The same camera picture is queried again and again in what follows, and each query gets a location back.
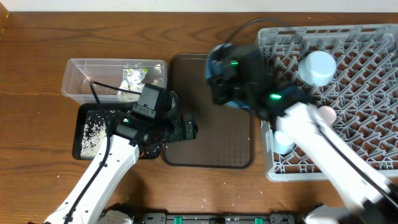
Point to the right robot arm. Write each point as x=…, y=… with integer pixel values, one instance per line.
x=369, y=196

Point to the dark blue plate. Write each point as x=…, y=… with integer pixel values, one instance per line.
x=213, y=68

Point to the green snack wrapper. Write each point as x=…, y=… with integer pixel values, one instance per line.
x=132, y=81

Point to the brown serving tray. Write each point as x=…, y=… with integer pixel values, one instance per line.
x=225, y=135

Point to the light blue rice bowl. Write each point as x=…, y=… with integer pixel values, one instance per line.
x=317, y=68

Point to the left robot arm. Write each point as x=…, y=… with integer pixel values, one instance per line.
x=118, y=152

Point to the light blue cup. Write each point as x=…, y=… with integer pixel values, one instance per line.
x=282, y=144

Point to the black plastic tray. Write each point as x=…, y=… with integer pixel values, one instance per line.
x=124, y=107

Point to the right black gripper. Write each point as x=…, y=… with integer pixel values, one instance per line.
x=220, y=83

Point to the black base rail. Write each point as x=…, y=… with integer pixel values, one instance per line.
x=123, y=213

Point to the grey dishwasher rack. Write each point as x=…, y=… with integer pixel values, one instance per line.
x=363, y=92

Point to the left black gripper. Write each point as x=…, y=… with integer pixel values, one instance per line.
x=183, y=134

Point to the pink cup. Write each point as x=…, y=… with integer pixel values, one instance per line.
x=328, y=114

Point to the spilled white rice pile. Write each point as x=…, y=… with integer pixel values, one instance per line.
x=90, y=131

